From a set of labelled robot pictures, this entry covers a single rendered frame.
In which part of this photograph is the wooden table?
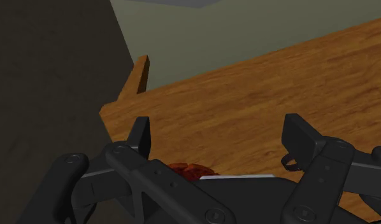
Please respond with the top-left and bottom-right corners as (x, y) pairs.
(98, 15), (381, 223)

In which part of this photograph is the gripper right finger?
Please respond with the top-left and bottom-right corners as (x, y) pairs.
(280, 113), (381, 224)

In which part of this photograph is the red-brown lumpy thing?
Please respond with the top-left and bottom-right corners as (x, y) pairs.
(168, 162), (221, 181)

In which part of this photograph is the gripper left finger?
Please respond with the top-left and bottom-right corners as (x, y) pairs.
(16, 116), (238, 224)

